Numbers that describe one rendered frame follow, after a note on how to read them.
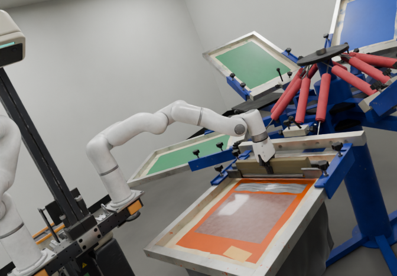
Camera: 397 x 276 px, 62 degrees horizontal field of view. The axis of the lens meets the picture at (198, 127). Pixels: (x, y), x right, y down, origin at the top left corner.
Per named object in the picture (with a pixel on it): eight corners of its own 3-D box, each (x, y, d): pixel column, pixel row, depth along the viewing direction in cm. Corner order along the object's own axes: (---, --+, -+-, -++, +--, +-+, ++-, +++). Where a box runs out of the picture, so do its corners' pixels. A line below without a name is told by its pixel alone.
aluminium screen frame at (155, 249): (264, 292, 95) (260, 281, 94) (146, 256, 137) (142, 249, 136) (352, 157, 147) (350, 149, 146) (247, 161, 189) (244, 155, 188)
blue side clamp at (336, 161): (330, 199, 126) (325, 183, 125) (318, 198, 130) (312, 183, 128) (355, 160, 146) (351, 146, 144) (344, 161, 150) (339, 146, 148)
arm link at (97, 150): (96, 178, 146) (79, 146, 143) (103, 168, 159) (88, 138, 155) (116, 171, 146) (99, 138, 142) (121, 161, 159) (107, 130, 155)
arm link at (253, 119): (227, 122, 144) (224, 117, 154) (235, 143, 147) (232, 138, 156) (259, 109, 143) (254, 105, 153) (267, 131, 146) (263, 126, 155)
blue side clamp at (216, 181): (222, 194, 166) (217, 181, 165) (214, 193, 170) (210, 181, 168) (253, 164, 186) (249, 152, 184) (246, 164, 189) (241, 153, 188)
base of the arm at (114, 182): (103, 205, 158) (88, 177, 155) (124, 190, 166) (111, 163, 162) (118, 208, 146) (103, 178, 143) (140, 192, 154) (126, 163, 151)
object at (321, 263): (303, 359, 116) (264, 262, 107) (294, 355, 119) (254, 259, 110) (347, 267, 147) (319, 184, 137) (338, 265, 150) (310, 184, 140)
